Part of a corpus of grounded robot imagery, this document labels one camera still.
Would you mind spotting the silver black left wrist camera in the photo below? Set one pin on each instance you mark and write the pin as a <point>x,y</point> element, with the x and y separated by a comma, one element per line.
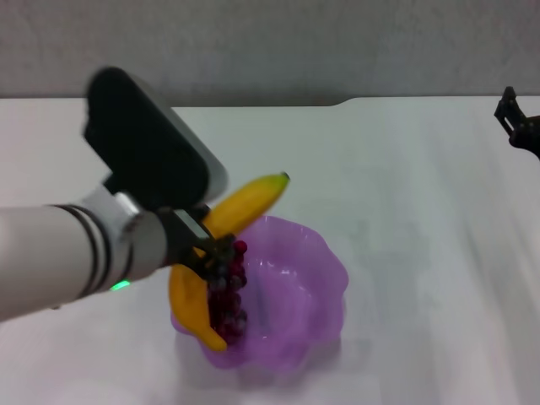
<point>147,143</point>

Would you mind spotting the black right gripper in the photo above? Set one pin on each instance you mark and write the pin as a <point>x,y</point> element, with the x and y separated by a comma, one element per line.
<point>527,137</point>

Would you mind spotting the dark red grape bunch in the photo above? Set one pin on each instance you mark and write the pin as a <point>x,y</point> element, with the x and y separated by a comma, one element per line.
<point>230,304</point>

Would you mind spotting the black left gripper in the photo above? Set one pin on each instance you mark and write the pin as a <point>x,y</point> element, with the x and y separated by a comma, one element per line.
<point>185,240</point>

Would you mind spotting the purple scalloped plastic bowl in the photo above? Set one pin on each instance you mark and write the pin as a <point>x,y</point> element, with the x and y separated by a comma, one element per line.
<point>295,295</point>

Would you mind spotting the yellow toy banana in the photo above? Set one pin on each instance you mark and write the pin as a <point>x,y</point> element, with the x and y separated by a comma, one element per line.
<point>249,198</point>

